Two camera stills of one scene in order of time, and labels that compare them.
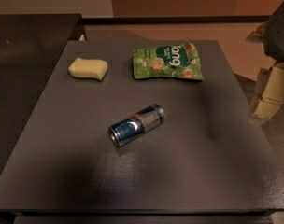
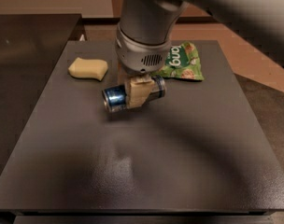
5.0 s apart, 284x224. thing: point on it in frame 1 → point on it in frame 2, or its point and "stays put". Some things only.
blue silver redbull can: (136, 126) → (115, 98)
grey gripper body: (279, 36) → (141, 57)
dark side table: (25, 49) stays put
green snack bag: (177, 61) stays put
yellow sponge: (89, 68) stays put
